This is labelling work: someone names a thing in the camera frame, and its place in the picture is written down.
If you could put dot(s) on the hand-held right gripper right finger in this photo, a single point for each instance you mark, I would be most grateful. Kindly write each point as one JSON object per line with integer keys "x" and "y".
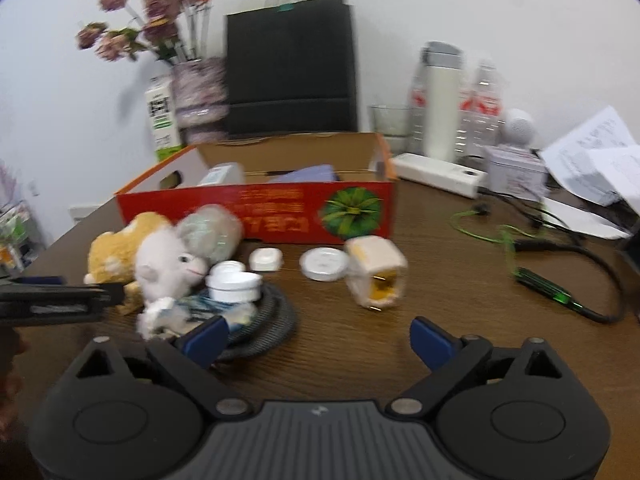
{"x": 430, "y": 342}

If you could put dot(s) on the wooden desktop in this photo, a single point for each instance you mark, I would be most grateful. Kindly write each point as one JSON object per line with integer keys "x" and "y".
{"x": 325, "y": 360}

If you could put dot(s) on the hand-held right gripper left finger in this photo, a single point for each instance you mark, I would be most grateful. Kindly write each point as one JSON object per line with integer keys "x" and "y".
{"x": 207, "y": 340}

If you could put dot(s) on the black paper bag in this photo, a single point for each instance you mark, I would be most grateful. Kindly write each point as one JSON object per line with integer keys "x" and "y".
{"x": 290, "y": 60}

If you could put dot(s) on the white yellow cube charger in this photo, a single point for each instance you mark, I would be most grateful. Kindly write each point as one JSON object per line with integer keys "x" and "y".
{"x": 375, "y": 270}

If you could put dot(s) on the small white square case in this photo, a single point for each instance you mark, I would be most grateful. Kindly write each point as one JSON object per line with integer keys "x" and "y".
{"x": 266, "y": 260}

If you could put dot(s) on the clear plastic ball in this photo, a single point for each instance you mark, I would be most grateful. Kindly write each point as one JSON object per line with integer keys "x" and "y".
{"x": 210, "y": 232}

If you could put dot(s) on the white round disc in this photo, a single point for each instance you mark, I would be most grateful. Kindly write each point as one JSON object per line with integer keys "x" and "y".
{"x": 324, "y": 262}

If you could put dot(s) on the black and green plug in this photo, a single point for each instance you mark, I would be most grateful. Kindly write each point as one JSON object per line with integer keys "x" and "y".
{"x": 542, "y": 285}

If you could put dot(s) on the white printed tin box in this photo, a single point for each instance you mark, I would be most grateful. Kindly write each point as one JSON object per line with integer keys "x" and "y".
{"x": 515, "y": 172}

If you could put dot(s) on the white and green milk carton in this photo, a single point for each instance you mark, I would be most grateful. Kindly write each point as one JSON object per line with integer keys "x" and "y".
{"x": 162, "y": 120}

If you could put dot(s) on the red cardboard box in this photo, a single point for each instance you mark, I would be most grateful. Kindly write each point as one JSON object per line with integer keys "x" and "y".
{"x": 280, "y": 210}

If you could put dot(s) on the white round speaker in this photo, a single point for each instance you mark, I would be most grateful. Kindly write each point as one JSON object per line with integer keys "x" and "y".
{"x": 520, "y": 127}

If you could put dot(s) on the white power bank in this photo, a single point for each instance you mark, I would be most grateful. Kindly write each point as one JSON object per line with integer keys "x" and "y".
{"x": 435, "y": 172}

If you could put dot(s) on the printed paper sheets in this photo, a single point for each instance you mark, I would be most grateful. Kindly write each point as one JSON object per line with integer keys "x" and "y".
{"x": 590, "y": 155}

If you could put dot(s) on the clear drinking glass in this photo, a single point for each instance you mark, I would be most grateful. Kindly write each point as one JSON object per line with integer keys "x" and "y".
{"x": 390, "y": 127}

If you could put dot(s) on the white plush toy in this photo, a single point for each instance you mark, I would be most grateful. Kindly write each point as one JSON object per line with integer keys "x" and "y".
{"x": 160, "y": 265}

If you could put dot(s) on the white round jar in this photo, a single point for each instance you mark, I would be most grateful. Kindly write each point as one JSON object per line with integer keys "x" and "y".
{"x": 234, "y": 287}

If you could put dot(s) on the white thermos bottle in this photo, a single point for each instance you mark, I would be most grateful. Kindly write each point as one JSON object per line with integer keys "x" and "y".
{"x": 442, "y": 105}

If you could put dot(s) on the pink patterned vase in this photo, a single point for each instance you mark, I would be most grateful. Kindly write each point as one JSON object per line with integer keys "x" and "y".
{"x": 200, "y": 95}

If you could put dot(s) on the purple cloth pouch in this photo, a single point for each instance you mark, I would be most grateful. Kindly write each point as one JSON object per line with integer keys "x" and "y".
{"x": 305, "y": 175}

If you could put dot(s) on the rack of colourful packets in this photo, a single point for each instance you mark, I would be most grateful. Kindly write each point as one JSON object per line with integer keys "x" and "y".
{"x": 15, "y": 225}

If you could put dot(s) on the yellow plush toy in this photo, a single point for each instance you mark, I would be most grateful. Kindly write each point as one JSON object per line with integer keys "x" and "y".
{"x": 112, "y": 255}

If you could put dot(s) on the white wall socket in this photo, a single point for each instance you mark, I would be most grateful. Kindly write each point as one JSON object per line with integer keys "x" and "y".
{"x": 85, "y": 211}

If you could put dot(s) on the pink artificial flowers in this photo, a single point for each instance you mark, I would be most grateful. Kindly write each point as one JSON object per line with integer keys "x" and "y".
{"x": 160, "y": 10}

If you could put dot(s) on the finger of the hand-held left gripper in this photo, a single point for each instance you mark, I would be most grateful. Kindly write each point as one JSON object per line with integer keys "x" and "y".
{"x": 60, "y": 300}

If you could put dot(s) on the blue and white packet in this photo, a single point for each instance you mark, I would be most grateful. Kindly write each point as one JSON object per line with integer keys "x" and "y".
{"x": 200, "y": 310}

